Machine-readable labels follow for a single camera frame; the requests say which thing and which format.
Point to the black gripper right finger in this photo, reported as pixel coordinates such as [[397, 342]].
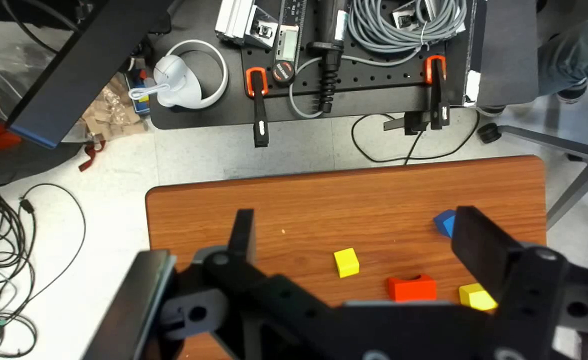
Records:
[[484, 248]]

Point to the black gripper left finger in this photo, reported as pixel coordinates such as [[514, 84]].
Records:
[[243, 234]]

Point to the blue cube block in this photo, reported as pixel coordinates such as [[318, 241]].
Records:
[[445, 223]]

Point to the yellow triangular block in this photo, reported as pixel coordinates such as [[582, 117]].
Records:
[[477, 296]]

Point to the orange arch block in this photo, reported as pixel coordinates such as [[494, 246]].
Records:
[[412, 289]]

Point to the yellow rectangular block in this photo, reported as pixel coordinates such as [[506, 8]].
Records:
[[347, 263]]

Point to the wooden table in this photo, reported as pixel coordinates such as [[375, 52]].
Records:
[[288, 301]]

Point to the left orange black clamp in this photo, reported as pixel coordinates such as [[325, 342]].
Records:
[[257, 89]]

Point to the orange black clamp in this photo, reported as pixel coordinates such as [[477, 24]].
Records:
[[257, 89], [434, 79]]

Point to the grey office chair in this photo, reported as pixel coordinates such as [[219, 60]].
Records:
[[577, 150]]

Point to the right orange black clamp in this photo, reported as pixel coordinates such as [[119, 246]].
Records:
[[434, 79]]

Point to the seated person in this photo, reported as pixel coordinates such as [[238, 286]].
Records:
[[563, 62]]

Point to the black mounting base plate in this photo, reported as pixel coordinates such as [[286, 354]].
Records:
[[359, 87]]

